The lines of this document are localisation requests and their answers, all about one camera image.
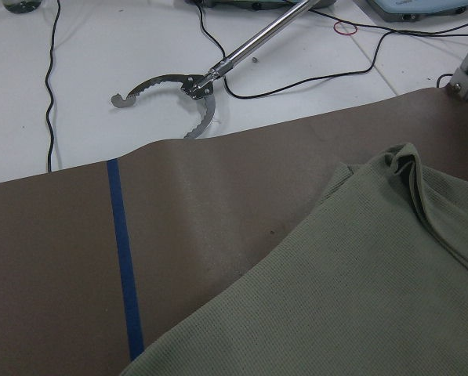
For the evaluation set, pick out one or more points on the red rubber band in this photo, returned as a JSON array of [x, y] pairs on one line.
[[345, 29]]

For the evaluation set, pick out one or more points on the reacher grabber stick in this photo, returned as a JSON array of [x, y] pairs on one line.
[[200, 86]]

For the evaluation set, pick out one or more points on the brown paper table mat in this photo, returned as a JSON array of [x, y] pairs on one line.
[[98, 261]]

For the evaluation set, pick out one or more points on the olive green t-shirt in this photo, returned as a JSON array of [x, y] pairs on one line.
[[374, 281]]

